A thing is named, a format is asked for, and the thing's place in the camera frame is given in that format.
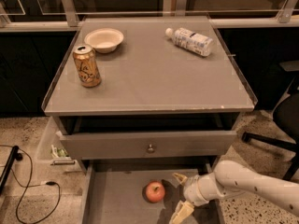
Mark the metal window rail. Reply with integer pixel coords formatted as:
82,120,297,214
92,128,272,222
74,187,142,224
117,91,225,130
0,0,299,31

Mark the white paper bowl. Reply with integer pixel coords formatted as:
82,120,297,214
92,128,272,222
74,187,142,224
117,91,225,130
84,28,124,54

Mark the grey drawer cabinet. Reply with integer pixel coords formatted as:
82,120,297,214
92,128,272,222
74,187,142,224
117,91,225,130
43,17,256,168

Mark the black stand leg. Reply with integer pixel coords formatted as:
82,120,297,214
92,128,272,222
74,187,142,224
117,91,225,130
0,146,19,194

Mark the black office chair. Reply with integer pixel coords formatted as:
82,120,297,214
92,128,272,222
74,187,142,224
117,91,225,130
241,59,299,182

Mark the clear plastic storage bin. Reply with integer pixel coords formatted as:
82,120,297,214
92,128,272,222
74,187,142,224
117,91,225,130
35,118,81,172

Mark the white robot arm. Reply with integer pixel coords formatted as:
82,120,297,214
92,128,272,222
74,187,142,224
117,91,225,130
169,161,299,224

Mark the grey open middle drawer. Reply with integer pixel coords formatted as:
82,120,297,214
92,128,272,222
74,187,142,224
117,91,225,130
81,162,209,224

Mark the clear plastic water bottle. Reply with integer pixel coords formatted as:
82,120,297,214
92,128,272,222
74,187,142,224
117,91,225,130
165,28,213,57

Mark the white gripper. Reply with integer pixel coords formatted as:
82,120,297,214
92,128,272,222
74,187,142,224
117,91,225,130
169,173,208,224

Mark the red apple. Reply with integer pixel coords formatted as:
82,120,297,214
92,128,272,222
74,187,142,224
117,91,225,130
145,181,165,203

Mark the gold soda can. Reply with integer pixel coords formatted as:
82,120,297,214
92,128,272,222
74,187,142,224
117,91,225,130
73,44,102,88

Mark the grey top drawer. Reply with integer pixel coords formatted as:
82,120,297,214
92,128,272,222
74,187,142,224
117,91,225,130
55,113,238,161

